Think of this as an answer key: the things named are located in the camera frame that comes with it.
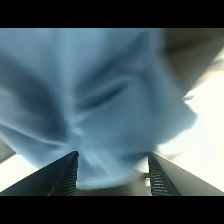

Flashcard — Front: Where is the blue shirt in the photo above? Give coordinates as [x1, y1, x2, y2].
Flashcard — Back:
[0, 27, 198, 190]

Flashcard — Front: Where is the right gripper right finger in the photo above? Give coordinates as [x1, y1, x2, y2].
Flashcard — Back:
[147, 152, 224, 197]

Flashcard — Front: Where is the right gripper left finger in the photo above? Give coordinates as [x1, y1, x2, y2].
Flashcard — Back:
[0, 150, 80, 197]

